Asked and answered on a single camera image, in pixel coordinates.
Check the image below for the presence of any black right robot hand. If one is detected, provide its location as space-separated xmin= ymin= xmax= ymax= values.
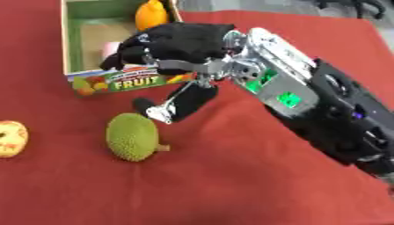
xmin=98 ymin=22 xmax=239 ymax=125

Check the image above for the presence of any cardboard box with green inside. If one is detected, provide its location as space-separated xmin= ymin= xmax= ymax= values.
xmin=60 ymin=0 xmax=197 ymax=97

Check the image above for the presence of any orange toy fruit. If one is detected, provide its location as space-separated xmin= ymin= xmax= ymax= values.
xmin=134 ymin=0 xmax=171 ymax=33

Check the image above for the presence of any pink object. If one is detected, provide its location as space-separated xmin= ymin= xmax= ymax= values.
xmin=101 ymin=41 xmax=122 ymax=59

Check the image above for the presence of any green spiky toy durian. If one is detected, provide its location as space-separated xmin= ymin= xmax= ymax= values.
xmin=105 ymin=112 xmax=172 ymax=163

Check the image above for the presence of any black chair base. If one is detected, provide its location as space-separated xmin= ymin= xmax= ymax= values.
xmin=312 ymin=0 xmax=388 ymax=20

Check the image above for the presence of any yellow and red toy fruit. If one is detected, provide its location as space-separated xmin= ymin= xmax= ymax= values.
xmin=0 ymin=120 xmax=31 ymax=159

